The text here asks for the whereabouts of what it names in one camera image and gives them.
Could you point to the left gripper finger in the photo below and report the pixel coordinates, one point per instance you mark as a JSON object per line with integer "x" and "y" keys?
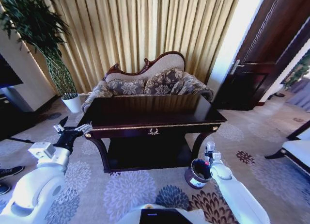
{"x": 60, "y": 126}
{"x": 83, "y": 128}

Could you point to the dark brown round trash bin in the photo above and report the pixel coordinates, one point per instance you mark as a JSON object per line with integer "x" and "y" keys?
{"x": 195, "y": 177}

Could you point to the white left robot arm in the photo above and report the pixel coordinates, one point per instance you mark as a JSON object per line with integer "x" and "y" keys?
{"x": 41, "y": 182}

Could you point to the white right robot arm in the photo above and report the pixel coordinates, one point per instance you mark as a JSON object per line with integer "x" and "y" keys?
{"x": 232, "y": 192}

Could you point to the white plant pot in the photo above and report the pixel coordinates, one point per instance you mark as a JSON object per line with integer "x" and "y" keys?
{"x": 72, "y": 103}

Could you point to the dark television cabinet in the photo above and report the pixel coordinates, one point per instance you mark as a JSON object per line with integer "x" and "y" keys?
{"x": 19, "y": 117}

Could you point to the floral patterned cushion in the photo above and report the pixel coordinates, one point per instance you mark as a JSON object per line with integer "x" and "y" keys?
{"x": 126, "y": 87}
{"x": 164, "y": 81}

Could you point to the person's dark shoe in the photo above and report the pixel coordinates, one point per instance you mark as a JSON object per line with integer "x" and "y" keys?
{"x": 10, "y": 172}
{"x": 4, "y": 189}

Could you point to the dark wooden console table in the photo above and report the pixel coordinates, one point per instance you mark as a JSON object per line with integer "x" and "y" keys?
{"x": 150, "y": 127}

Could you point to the black television screen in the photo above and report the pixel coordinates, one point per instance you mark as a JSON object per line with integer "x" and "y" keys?
{"x": 7, "y": 71}

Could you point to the white robot front shell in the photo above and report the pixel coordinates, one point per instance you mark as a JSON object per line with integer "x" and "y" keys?
{"x": 159, "y": 215}

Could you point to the beige carved wooden sofa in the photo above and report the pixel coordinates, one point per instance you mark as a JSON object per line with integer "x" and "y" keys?
{"x": 150, "y": 81}

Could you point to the white cushioned dark-framed chair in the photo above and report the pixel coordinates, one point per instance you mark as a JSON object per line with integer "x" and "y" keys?
{"x": 293, "y": 148}

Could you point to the tall green potted plant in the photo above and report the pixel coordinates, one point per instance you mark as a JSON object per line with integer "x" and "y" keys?
{"x": 43, "y": 37}

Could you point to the dark brown wooden door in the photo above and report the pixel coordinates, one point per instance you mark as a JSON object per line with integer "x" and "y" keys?
{"x": 252, "y": 59}

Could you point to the gold pleated curtain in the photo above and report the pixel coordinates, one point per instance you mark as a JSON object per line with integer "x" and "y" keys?
{"x": 135, "y": 32}

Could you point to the green plant behind doorway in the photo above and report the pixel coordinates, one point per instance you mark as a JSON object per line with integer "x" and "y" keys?
{"x": 298, "y": 73}

